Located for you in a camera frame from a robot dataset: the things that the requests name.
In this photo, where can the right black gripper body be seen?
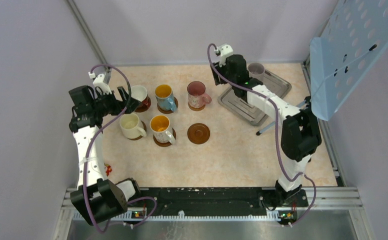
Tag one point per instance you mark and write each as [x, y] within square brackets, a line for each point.
[219, 79]

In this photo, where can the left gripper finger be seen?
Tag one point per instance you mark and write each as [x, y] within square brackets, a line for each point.
[123, 93]
[131, 105]

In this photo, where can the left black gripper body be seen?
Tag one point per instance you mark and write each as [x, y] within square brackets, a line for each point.
[107, 104]

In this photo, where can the white and brown cup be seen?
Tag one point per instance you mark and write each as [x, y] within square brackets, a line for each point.
[139, 92]

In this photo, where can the cream ribbed mug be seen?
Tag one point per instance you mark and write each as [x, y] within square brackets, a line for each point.
[127, 123]

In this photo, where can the grey purple mug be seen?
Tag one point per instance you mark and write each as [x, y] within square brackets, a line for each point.
[256, 71]

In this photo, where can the blue butterfly mug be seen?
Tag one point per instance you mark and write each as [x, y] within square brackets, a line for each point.
[166, 102]

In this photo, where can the floral mug yellow inside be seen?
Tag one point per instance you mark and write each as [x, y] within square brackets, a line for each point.
[162, 129]

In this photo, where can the pink mug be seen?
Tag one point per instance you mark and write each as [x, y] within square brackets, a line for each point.
[197, 93]

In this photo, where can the light wooden coaster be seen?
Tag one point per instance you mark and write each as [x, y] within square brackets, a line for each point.
[196, 106]

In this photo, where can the light blue music stand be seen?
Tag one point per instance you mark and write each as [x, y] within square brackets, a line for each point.
[343, 50]

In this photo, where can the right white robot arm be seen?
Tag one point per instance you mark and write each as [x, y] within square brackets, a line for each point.
[297, 133]

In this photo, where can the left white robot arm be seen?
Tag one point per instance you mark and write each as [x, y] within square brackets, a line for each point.
[97, 198]

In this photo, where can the metal tray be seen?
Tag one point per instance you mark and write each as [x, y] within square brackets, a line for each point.
[250, 113]

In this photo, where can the small red owl sticker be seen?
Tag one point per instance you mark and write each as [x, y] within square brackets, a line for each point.
[108, 169]

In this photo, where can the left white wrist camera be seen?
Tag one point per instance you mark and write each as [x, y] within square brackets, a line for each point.
[101, 83]

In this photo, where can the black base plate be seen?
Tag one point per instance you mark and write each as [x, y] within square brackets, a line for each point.
[218, 201]

